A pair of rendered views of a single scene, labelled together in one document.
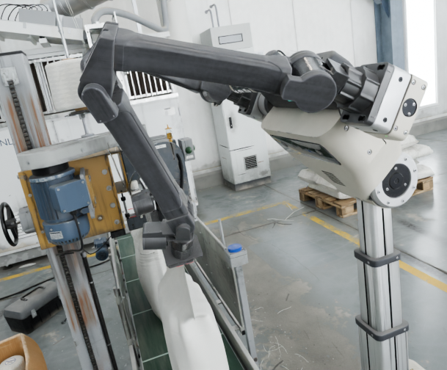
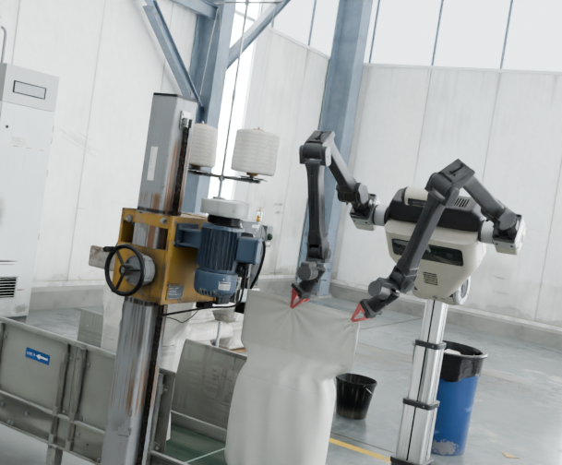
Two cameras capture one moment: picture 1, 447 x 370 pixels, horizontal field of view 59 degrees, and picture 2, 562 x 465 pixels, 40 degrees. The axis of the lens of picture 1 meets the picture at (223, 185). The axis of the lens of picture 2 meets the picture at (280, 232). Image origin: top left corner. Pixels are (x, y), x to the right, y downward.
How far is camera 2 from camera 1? 2.39 m
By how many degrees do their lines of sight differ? 44
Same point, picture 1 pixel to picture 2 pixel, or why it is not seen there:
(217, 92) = (363, 196)
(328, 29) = (129, 121)
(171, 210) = (413, 268)
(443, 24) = not seen: hidden behind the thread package
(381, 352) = (427, 420)
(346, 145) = (474, 254)
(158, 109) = not seen: outside the picture
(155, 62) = (473, 185)
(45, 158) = (247, 210)
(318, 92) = (508, 220)
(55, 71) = (265, 139)
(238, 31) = (41, 83)
